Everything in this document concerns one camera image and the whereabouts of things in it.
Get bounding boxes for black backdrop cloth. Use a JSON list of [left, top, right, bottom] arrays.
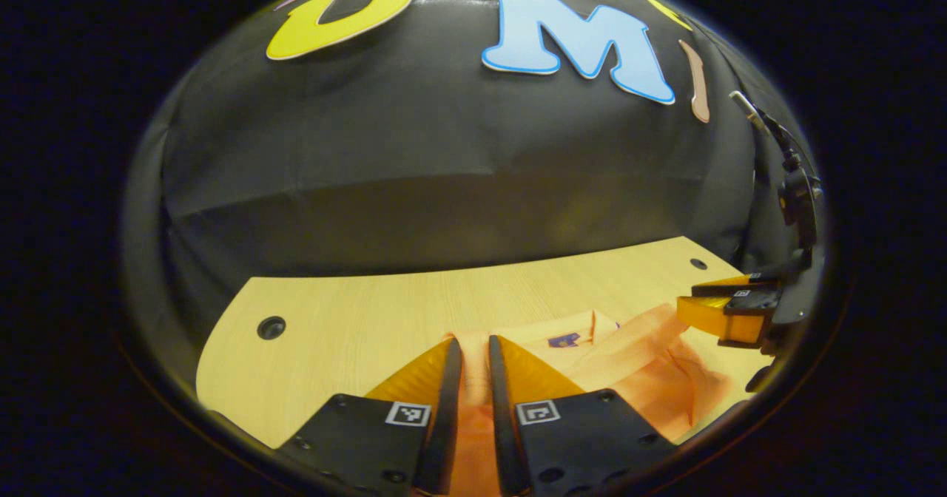
[[122, 0, 815, 350]]

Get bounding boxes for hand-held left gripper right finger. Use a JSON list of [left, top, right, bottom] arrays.
[[488, 334, 678, 496]]

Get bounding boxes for orange T-shirt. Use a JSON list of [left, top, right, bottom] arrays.
[[442, 303, 733, 496]]

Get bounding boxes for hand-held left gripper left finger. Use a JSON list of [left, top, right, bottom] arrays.
[[277, 338, 463, 496]]

